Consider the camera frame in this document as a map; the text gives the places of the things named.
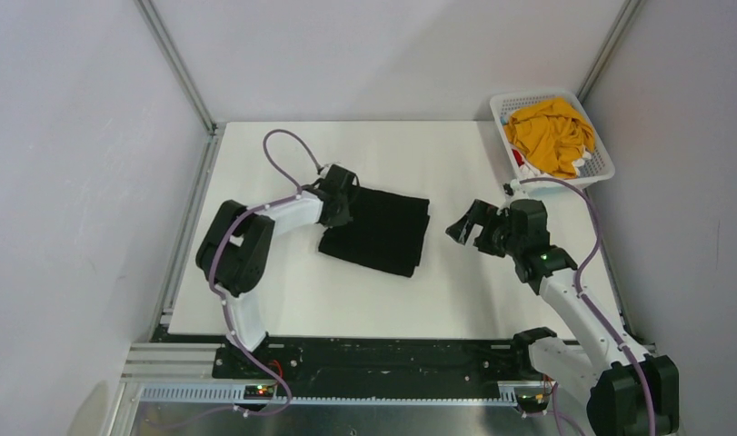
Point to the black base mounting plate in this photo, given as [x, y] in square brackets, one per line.
[381, 369]

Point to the white red cloth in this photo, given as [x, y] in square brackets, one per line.
[527, 170]

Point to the right corner aluminium post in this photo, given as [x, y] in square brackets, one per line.
[622, 23]

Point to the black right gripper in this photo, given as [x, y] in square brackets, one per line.
[485, 214]

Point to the left corner aluminium post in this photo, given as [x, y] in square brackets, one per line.
[172, 56]

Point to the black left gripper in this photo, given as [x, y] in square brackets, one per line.
[341, 218]

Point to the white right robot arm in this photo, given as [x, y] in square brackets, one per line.
[625, 389]

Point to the black t shirt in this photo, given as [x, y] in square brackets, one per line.
[386, 233]

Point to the aluminium frame rail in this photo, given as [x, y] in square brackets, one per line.
[183, 372]

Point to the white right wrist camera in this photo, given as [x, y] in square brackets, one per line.
[514, 189]

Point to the corner aluminium post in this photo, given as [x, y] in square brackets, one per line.
[172, 56]
[622, 23]

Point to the white plastic laundry basket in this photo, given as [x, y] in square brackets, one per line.
[599, 168]

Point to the yellow t shirt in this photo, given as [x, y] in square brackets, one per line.
[551, 135]

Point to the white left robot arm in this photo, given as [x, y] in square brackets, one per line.
[234, 252]

